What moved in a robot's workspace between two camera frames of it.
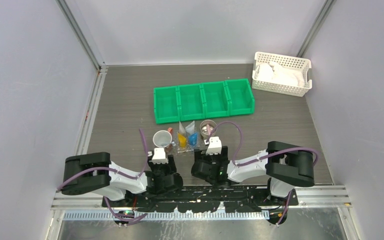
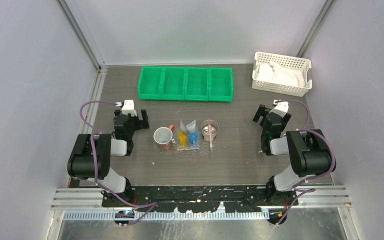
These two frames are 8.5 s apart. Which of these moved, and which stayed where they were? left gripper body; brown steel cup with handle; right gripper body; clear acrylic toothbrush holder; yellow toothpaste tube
Moved: right gripper body; left gripper body
Stayed: brown steel cup with handle; clear acrylic toothbrush holder; yellow toothpaste tube
